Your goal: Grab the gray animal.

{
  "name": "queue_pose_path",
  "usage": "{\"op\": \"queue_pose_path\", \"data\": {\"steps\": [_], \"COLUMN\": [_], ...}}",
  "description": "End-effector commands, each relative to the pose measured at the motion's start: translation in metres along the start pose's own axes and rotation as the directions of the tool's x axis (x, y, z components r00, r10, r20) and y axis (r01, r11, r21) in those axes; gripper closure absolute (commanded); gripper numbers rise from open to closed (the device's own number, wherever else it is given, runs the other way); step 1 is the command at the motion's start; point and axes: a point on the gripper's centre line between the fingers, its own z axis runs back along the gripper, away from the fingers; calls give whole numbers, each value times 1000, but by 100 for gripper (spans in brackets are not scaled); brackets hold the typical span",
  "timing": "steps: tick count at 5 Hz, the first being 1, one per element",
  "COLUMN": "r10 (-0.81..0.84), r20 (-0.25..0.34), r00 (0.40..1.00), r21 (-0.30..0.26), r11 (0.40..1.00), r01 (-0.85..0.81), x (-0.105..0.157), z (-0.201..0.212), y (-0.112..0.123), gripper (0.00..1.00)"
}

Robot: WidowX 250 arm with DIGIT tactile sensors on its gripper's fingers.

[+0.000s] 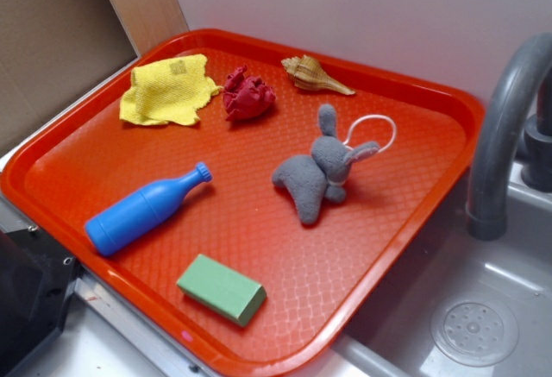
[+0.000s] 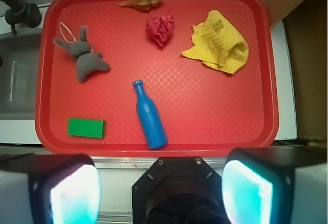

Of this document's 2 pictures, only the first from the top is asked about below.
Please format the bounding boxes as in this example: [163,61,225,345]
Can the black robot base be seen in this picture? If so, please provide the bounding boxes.
[1,227,80,376]

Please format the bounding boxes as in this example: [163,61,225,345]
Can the gray plush bunny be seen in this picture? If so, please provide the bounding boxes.
[272,104,398,226]

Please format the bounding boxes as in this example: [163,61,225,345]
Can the red plastic tray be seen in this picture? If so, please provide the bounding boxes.
[1,29,484,376]

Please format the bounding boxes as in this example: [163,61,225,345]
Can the crumpled red cloth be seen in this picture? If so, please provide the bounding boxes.
[223,66,276,122]

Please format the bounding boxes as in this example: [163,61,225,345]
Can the tan conch seashell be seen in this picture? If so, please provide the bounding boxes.
[280,55,355,96]

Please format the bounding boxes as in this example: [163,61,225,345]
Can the green rectangular block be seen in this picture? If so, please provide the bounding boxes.
[176,254,267,327]

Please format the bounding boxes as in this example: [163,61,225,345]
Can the yellow cloth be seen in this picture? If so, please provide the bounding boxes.
[119,54,222,126]

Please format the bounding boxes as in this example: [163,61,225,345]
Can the blue plastic bottle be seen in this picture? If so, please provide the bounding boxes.
[85,162,212,256]

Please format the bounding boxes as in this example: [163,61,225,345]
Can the gray toy faucet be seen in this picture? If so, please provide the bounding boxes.
[466,33,551,241]

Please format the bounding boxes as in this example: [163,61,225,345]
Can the gray toy sink basin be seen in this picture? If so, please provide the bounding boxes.
[331,165,552,377]

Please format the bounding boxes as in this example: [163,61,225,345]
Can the brown cardboard panel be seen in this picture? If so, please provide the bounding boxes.
[1,0,136,154]

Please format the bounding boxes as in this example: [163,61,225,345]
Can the dark gray faucet handle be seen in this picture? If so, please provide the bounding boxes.
[521,72,551,192]

